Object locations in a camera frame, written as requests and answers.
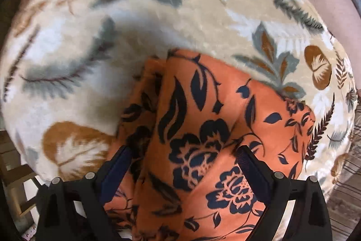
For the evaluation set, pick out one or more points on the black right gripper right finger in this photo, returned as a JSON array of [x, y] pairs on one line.
[[310, 217]]

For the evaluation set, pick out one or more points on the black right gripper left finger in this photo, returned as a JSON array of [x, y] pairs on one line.
[[73, 210]]

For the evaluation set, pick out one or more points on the orange black floral shirt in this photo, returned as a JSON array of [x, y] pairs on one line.
[[186, 117]]

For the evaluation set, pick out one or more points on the striped brown floral cushion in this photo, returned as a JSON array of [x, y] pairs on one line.
[[344, 201]]

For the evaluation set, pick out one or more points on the wooden stool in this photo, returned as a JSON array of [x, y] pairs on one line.
[[14, 175]]

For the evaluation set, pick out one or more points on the cream leaf-print fleece blanket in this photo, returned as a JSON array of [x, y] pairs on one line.
[[70, 65]]

